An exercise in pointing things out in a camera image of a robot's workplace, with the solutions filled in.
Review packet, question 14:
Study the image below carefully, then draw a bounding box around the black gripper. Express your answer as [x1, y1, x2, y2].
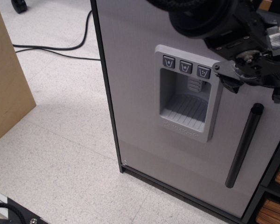
[204, 4, 280, 104]

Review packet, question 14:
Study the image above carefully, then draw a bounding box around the grey toy fridge door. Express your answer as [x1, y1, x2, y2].
[95, 0, 280, 219]

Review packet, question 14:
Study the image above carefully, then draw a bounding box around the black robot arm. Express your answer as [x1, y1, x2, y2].
[151, 0, 280, 104]

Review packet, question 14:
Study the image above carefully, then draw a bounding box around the dark grey fridge cabinet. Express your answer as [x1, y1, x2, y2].
[90, 0, 280, 224]

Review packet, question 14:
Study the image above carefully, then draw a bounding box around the cardboard box on top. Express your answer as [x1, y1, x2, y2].
[259, 0, 273, 11]

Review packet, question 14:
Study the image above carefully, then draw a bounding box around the woven basket lower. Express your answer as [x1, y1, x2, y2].
[256, 199, 280, 224]

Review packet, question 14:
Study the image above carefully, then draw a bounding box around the light wooden panel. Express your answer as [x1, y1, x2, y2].
[0, 13, 36, 138]

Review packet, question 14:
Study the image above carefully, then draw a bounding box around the black caster wheel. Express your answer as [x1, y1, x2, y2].
[11, 0, 28, 14]

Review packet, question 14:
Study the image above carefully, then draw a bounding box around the black door handle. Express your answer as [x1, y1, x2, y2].
[225, 103, 264, 189]

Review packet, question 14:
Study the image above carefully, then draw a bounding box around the black floor cable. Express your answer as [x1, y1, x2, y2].
[13, 10, 101, 61]

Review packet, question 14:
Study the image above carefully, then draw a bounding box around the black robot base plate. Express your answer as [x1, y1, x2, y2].
[7, 197, 49, 224]

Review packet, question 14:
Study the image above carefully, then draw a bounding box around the black braided cable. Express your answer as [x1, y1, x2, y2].
[0, 202, 26, 224]

